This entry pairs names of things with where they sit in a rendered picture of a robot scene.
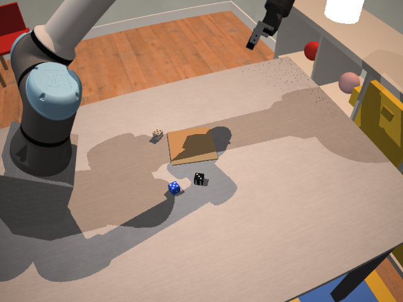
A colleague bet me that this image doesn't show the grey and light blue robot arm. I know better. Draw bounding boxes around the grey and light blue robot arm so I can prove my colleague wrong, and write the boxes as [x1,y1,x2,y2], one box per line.
[9,0,116,177]

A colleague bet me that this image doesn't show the orange flat mat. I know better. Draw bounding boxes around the orange flat mat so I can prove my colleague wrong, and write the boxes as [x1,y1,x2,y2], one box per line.
[167,127,218,165]

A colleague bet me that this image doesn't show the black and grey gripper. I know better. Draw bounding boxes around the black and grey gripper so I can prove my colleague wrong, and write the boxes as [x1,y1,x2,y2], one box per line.
[246,0,295,50]

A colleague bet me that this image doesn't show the white die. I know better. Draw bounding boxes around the white die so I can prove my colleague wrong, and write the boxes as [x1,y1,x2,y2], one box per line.
[152,128,163,140]

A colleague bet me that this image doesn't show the blue die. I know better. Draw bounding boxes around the blue die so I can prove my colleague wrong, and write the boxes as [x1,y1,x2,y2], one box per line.
[168,181,180,195]

